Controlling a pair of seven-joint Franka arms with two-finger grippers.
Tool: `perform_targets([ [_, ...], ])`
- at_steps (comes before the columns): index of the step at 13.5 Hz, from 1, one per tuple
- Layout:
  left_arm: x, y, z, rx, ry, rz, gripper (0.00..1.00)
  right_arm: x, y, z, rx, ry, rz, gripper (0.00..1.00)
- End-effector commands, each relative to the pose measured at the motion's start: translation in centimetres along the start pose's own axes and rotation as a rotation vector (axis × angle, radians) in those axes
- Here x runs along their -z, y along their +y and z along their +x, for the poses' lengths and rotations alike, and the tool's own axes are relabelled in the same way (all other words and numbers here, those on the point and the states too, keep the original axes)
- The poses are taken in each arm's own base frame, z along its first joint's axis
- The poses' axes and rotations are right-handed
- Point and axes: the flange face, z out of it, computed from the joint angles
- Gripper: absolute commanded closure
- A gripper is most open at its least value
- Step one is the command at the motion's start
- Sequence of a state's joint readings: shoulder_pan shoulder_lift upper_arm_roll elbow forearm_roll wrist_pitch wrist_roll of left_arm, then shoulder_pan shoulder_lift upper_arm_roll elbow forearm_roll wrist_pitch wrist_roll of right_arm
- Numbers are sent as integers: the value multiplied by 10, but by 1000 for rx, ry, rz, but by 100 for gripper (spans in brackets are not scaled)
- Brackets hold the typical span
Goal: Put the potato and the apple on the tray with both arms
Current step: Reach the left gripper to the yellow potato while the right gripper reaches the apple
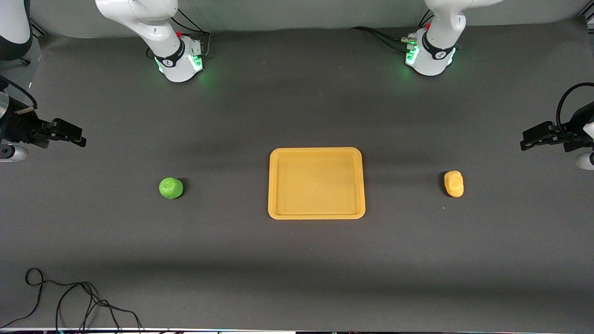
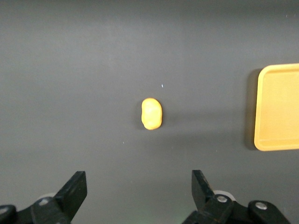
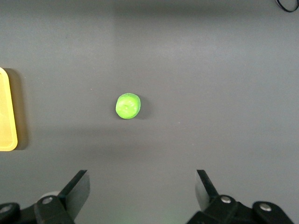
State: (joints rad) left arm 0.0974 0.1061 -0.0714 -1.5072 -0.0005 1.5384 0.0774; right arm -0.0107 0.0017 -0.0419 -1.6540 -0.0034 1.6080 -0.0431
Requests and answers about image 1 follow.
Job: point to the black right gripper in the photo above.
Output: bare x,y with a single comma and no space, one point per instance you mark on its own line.
22,128

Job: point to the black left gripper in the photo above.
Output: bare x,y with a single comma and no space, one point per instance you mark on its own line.
573,131

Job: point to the yellow potato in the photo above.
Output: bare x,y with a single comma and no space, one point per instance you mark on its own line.
454,183

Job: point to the green apple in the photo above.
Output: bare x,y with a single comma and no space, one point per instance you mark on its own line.
171,188

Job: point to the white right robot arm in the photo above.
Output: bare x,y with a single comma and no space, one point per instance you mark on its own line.
153,32

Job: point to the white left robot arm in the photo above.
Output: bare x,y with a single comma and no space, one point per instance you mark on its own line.
441,46

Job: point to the yellow plastic tray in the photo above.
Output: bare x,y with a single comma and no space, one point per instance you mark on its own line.
315,185

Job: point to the dark grey table mat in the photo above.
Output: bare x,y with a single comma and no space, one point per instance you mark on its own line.
297,260

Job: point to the black frame rail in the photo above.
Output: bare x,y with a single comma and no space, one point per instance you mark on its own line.
38,28

